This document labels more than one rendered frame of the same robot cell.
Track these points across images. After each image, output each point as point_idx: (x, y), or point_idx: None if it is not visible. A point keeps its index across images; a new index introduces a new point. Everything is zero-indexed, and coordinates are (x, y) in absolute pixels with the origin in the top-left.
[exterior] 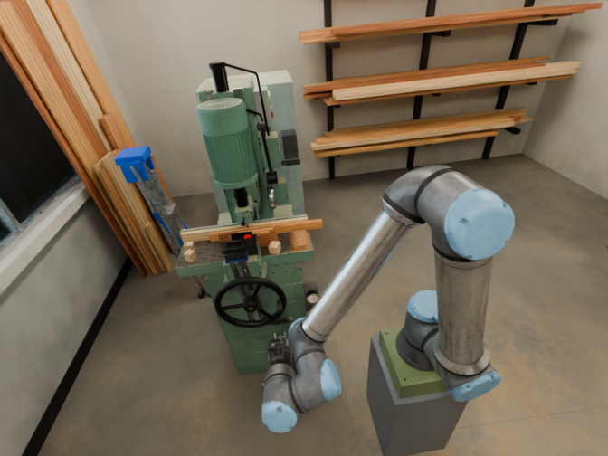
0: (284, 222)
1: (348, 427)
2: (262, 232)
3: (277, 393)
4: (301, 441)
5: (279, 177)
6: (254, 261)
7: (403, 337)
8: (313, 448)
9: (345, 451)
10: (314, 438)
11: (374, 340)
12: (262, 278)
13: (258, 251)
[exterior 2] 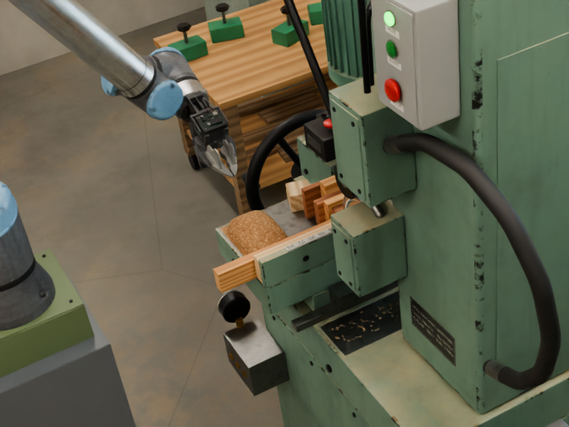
0: (310, 231)
1: None
2: (332, 176)
3: (169, 57)
4: (263, 398)
5: (367, 227)
6: (302, 135)
7: (37, 263)
8: (240, 398)
9: (185, 415)
10: (243, 409)
11: (103, 338)
12: (273, 134)
13: (312, 152)
